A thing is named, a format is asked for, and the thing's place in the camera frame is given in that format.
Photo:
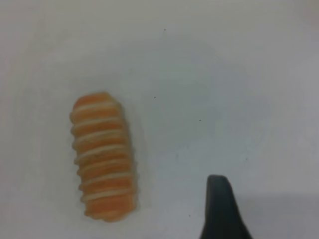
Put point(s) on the striped orange bread roll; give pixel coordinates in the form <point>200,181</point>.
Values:
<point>104,159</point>

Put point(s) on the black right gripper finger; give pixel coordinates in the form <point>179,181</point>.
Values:
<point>221,214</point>

